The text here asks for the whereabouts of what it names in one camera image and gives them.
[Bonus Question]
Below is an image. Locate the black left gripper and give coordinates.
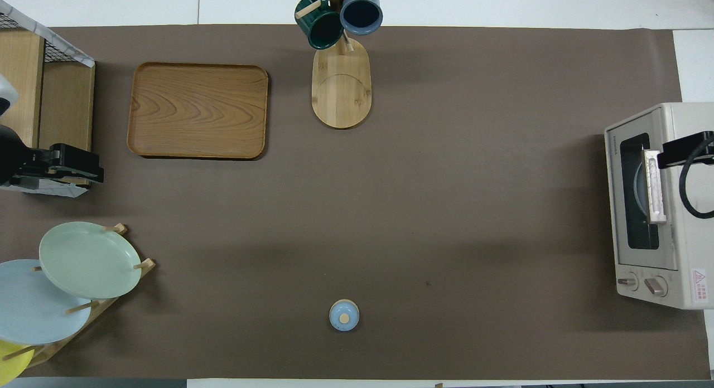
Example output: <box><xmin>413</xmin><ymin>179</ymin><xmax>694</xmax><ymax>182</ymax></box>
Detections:
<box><xmin>33</xmin><ymin>144</ymin><xmax>104</xmax><ymax>182</ymax></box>

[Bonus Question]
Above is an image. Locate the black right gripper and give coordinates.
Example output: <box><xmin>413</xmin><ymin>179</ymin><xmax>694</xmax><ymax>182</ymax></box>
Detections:
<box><xmin>657</xmin><ymin>130</ymin><xmax>714</xmax><ymax>169</ymax></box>

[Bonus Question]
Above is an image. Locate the small light blue plate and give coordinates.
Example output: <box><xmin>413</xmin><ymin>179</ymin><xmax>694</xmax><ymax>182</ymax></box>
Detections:
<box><xmin>634</xmin><ymin>162</ymin><xmax>650</xmax><ymax>217</ymax></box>

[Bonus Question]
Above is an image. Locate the toaster oven glass door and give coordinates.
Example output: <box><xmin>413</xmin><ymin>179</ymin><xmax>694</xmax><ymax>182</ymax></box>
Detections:
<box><xmin>605</xmin><ymin>110</ymin><xmax>679</xmax><ymax>270</ymax></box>

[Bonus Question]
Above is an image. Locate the beige toaster oven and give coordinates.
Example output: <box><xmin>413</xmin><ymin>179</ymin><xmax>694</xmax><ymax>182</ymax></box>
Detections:
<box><xmin>604</xmin><ymin>102</ymin><xmax>714</xmax><ymax>311</ymax></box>

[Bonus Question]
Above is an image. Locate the light green plate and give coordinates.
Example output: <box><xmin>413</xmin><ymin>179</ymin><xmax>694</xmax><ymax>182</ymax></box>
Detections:
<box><xmin>38</xmin><ymin>221</ymin><xmax>142</xmax><ymax>300</ymax></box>

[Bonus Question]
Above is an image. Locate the marble patterned cloth strip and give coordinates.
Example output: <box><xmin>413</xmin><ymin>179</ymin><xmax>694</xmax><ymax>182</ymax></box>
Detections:
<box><xmin>0</xmin><ymin>1</ymin><xmax>94</xmax><ymax>69</ymax></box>

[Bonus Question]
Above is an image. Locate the wooden serving tray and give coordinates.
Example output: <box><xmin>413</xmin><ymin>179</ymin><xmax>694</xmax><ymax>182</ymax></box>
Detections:
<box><xmin>127</xmin><ymin>62</ymin><xmax>269</xmax><ymax>160</ymax></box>

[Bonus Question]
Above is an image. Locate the large light blue plate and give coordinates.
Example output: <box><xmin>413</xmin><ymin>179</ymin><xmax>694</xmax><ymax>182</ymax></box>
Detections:
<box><xmin>0</xmin><ymin>259</ymin><xmax>93</xmax><ymax>346</ymax></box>

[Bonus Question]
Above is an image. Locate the wooden plate rack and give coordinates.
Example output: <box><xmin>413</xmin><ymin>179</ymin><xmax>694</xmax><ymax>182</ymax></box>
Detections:
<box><xmin>0</xmin><ymin>224</ymin><xmax>156</xmax><ymax>369</ymax></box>

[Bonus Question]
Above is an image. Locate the yellow plate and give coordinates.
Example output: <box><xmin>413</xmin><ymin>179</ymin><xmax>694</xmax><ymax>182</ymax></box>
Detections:
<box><xmin>0</xmin><ymin>339</ymin><xmax>35</xmax><ymax>386</ymax></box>

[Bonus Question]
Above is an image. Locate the brown table mat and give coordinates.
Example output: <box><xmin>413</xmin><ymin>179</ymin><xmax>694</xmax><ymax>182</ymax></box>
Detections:
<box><xmin>0</xmin><ymin>25</ymin><xmax>712</xmax><ymax>381</ymax></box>

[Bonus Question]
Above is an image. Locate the wooden mug tree stand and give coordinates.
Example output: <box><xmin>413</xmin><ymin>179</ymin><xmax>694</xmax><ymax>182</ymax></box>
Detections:
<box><xmin>295</xmin><ymin>0</ymin><xmax>385</xmax><ymax>130</ymax></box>

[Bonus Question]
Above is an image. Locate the dark green mug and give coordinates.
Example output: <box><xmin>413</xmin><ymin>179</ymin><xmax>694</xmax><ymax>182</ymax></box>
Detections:
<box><xmin>295</xmin><ymin>0</ymin><xmax>345</xmax><ymax>50</ymax></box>

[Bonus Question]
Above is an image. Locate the blue mug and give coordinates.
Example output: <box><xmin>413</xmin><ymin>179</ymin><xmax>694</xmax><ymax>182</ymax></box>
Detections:
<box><xmin>339</xmin><ymin>0</ymin><xmax>384</xmax><ymax>36</ymax></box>

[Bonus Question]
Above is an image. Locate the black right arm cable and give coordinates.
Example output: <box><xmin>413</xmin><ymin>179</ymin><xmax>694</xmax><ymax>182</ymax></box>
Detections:
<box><xmin>679</xmin><ymin>133</ymin><xmax>714</xmax><ymax>219</ymax></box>

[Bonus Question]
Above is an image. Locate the wooden shelf with wire basket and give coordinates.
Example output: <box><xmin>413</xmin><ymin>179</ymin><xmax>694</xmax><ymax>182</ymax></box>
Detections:
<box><xmin>0</xmin><ymin>0</ymin><xmax>95</xmax><ymax>198</ymax></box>

